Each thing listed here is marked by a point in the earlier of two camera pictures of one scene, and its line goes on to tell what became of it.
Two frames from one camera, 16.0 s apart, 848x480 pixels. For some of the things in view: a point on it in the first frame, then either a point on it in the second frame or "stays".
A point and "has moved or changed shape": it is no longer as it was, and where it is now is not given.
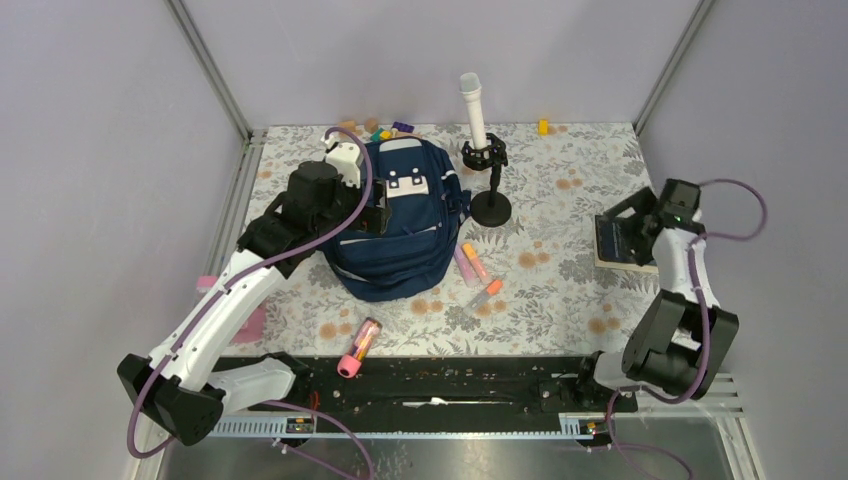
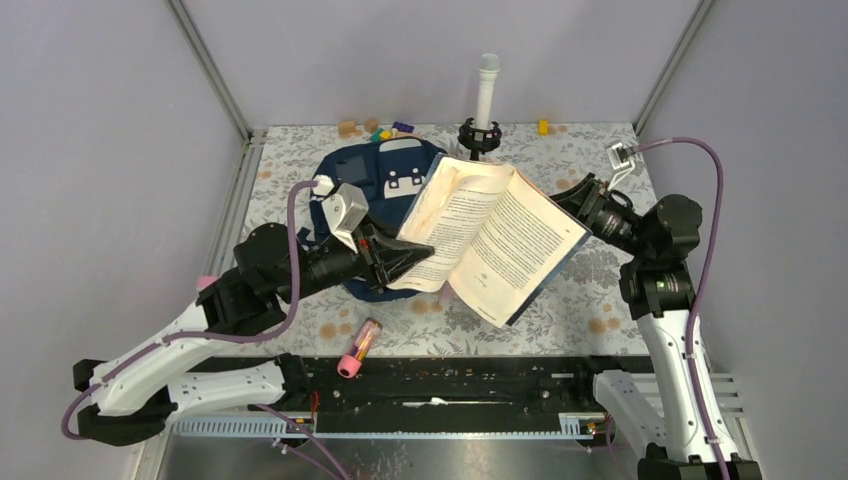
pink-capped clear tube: (365, 338) stays
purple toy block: (403, 127) stays
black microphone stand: (489, 209) → (477, 141)
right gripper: (643, 201) → (587, 205)
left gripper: (376, 215) → (391, 259)
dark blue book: (611, 248) has moved or changed shape
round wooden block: (371, 125) stays
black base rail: (444, 393) stays
